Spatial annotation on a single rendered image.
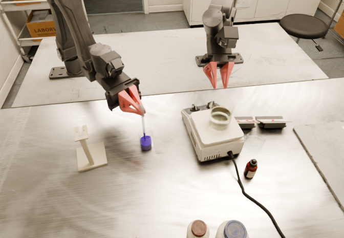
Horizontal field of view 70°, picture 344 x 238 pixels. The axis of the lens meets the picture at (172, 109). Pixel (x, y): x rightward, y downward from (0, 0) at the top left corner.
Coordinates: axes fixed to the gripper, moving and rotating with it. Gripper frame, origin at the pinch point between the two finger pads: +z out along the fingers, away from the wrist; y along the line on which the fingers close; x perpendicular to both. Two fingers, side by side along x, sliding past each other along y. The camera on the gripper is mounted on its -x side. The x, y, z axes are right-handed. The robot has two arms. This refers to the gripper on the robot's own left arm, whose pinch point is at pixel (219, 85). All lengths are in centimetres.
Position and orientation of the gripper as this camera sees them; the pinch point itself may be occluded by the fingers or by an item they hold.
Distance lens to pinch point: 77.3
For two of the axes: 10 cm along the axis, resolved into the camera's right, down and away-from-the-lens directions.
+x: -2.2, 1.7, 9.6
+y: 9.7, -0.2, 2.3
